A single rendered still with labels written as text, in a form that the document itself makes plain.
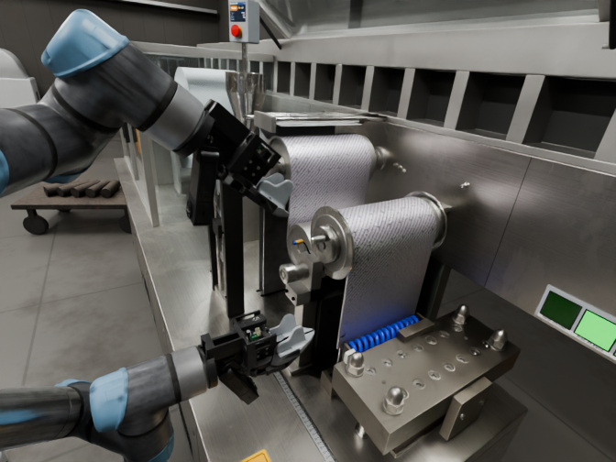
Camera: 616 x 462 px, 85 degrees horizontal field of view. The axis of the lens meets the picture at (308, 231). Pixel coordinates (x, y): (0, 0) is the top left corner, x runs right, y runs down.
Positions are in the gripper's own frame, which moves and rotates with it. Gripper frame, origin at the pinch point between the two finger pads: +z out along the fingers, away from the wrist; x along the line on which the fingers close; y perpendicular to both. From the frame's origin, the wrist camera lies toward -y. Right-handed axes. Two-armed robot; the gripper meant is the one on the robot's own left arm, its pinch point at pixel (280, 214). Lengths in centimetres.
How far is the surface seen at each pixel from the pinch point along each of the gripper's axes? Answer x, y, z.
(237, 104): 69, 18, 8
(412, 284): -5.8, 4.9, 37.5
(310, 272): 1.9, -6.4, 16.3
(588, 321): -34, 18, 43
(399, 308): -5.9, -1.5, 39.1
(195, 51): 97, 25, -7
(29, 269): 247, -164, 18
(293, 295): 2.3, -12.5, 17.1
